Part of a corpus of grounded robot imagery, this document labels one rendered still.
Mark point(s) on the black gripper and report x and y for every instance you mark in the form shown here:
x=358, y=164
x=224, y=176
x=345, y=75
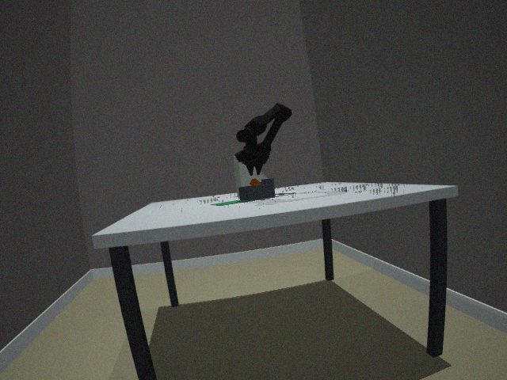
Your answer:
x=259, y=158

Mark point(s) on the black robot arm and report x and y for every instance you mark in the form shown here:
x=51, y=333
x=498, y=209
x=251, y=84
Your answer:
x=258, y=125

